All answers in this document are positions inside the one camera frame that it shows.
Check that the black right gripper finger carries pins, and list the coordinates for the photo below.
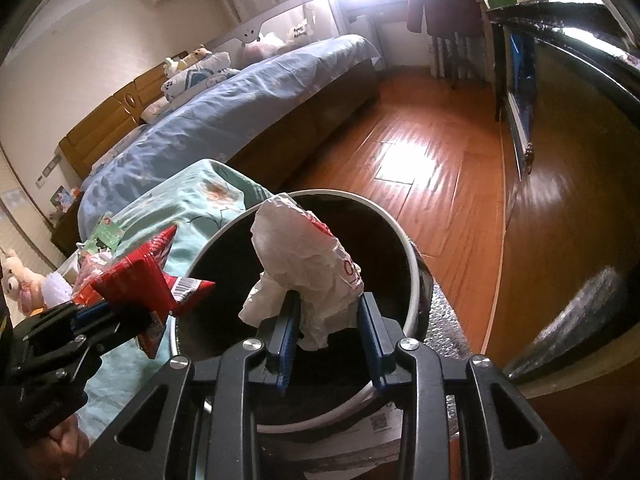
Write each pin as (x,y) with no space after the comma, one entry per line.
(106,327)

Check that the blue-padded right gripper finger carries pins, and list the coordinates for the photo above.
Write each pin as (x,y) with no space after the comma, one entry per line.
(380,344)
(258,365)

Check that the red snack wrapper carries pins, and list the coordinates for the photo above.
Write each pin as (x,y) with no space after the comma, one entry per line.
(139,278)

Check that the green snack packet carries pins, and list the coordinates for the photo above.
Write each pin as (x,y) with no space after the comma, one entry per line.
(106,236)

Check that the white plastic bag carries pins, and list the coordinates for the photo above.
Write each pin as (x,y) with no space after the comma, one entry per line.
(299,252)

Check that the black round trash bin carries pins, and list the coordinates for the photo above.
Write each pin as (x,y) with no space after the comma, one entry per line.
(391,268)

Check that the person's left hand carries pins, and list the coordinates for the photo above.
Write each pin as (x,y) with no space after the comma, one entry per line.
(55,455)

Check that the white pink teddy bear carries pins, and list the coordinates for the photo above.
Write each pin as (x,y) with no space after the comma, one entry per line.
(22,285)

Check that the dark wooden nightstand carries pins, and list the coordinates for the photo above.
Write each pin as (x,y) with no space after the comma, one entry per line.
(65,235)

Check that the framed photo on nightstand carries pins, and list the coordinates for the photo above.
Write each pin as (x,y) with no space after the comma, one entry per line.
(62,199)

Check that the wooden headboard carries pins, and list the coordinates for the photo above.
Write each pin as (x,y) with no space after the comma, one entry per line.
(107,124)

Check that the dark wooden bed base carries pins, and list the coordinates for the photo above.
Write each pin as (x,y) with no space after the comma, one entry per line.
(276,153)

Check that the blue bed duvet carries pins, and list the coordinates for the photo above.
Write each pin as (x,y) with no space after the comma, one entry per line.
(218,122)

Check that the yellow plush toy on pillow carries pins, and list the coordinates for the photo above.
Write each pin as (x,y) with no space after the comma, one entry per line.
(172,67)

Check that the white blue patterned pillow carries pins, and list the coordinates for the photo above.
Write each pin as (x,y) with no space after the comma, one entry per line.
(216,68)

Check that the black television on cabinet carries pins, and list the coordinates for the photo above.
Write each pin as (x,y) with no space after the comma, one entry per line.
(517,91)

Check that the dark hanging coat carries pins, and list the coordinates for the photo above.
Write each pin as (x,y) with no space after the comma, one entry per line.
(445,18)

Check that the pink plush toy by rail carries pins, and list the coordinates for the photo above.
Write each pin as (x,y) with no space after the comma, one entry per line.
(266,46)

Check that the grey bed guard rail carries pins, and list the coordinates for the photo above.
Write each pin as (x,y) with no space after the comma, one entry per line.
(296,22)

